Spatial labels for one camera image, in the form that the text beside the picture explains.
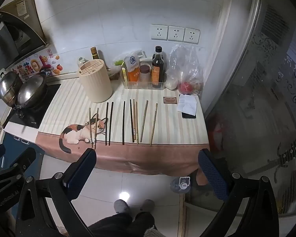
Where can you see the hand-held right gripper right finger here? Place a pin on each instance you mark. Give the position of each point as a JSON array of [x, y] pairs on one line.
[[212, 175]]

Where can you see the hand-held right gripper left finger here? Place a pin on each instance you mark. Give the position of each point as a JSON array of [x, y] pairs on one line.
[[81, 170]]

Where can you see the set of wooden chopsticks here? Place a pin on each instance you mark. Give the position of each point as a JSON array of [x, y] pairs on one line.
[[123, 126]]

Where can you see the wooden knife block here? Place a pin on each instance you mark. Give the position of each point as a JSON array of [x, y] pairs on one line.
[[96, 84]]

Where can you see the plastic water bottle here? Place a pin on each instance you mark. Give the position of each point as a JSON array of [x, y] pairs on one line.
[[180, 185]]

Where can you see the grey slipper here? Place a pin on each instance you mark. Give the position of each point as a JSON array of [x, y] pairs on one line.
[[121, 206]]

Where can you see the black phone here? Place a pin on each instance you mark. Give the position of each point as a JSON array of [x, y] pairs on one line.
[[188, 115]]

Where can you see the cat print striped table mat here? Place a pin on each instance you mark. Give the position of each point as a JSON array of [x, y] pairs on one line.
[[162, 133]]

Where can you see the black induction cooktop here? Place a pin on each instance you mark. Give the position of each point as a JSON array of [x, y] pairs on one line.
[[48, 96]]

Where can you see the person's black trouser legs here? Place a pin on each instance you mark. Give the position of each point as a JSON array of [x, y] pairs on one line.
[[120, 224]]

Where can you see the steel pot with lid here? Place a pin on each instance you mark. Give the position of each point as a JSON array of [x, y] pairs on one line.
[[8, 86]]

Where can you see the wok with steel lid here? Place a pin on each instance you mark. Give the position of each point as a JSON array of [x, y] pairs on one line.
[[30, 90]]

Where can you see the white paper sheet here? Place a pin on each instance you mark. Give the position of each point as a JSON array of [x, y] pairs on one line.
[[187, 103]]

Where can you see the grey knitted cloth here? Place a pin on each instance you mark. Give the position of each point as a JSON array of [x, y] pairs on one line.
[[151, 231]]

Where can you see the small brown card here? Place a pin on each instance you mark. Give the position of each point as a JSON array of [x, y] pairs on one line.
[[171, 100]]

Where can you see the red tomato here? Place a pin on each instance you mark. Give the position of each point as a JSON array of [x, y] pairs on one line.
[[185, 87]]

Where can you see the clear plastic organizer tray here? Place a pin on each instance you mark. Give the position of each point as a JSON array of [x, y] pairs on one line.
[[138, 85]]

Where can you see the yellow box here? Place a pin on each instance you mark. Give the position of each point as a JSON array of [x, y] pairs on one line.
[[123, 72]]

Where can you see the glass oil dispenser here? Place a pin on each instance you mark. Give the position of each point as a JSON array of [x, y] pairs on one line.
[[82, 61]]

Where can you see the green vegetable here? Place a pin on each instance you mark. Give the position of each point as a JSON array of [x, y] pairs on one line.
[[118, 62]]

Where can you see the clear plastic bag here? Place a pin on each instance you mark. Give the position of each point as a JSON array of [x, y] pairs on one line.
[[185, 64]]

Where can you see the orange and white seasoning packet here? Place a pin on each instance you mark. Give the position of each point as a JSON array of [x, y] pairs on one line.
[[132, 66]]

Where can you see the jar with brown lid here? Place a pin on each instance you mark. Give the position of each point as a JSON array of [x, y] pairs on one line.
[[144, 73]]

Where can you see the black range hood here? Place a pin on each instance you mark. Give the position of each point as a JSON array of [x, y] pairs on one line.
[[12, 37]]

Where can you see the dark bottle with tan cap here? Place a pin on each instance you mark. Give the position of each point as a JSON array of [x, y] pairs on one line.
[[94, 53]]

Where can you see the dark soy sauce bottle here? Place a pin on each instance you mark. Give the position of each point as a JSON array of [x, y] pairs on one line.
[[158, 69]]

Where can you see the colourful wall stickers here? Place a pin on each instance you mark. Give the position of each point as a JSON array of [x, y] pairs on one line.
[[34, 65]]

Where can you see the white wall socket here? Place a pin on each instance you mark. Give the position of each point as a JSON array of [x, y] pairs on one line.
[[159, 32], [176, 33], [192, 35]]

